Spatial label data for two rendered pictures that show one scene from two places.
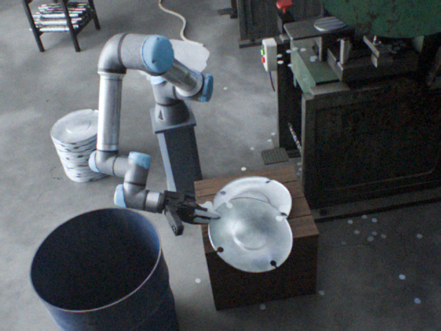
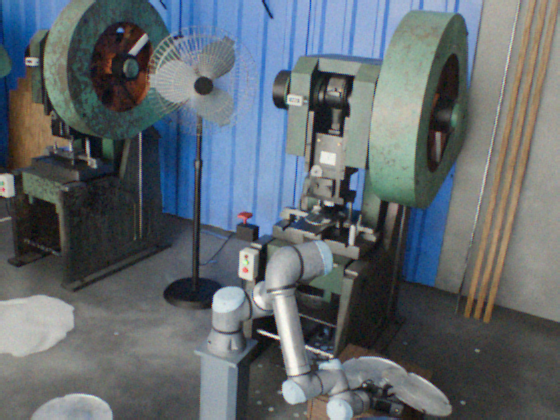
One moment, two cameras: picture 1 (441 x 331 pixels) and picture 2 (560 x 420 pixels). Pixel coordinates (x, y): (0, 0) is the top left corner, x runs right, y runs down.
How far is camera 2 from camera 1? 1.89 m
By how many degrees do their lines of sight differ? 54
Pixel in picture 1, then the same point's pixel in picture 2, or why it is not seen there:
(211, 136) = (170, 380)
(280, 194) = (379, 363)
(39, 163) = not seen: outside the picture
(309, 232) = (428, 374)
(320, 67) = not seen: hidden behind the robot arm
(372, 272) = not seen: hidden behind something
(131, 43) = (309, 251)
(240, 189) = (351, 375)
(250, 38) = (77, 279)
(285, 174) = (356, 351)
